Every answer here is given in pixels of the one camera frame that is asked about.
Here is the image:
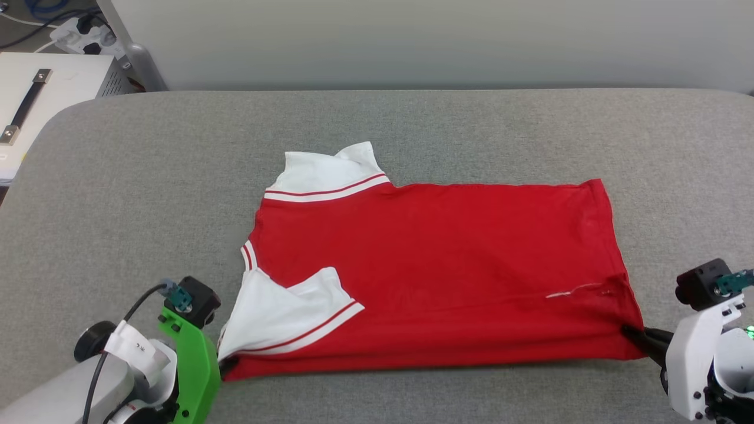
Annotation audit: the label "white paper cable label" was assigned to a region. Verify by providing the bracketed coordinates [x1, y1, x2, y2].
[104, 319, 158, 373]

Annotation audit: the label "right black cable teal plug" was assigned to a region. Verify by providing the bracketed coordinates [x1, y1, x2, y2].
[715, 269, 754, 299]

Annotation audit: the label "blue coiled cable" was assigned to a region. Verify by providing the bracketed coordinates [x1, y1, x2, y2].
[24, 0, 69, 16]

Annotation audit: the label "white case with black handle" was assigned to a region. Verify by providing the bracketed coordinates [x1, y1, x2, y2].
[0, 52, 137, 184]

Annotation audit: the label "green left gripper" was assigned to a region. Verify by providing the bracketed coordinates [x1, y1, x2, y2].
[158, 307, 240, 424]

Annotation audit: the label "white partition screen grey frame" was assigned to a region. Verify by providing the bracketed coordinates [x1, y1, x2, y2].
[96, 0, 754, 94]

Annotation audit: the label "red white short-sleeve shirt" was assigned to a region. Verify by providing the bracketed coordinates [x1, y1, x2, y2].
[217, 141, 646, 382]

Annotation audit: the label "black strap cabinet handle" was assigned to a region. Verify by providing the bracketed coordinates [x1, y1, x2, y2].
[0, 68, 53, 146]

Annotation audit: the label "white power strip with cables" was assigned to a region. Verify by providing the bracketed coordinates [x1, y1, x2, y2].
[0, 8, 80, 51]

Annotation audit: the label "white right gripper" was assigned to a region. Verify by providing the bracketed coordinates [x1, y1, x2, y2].
[621, 294, 744, 420]

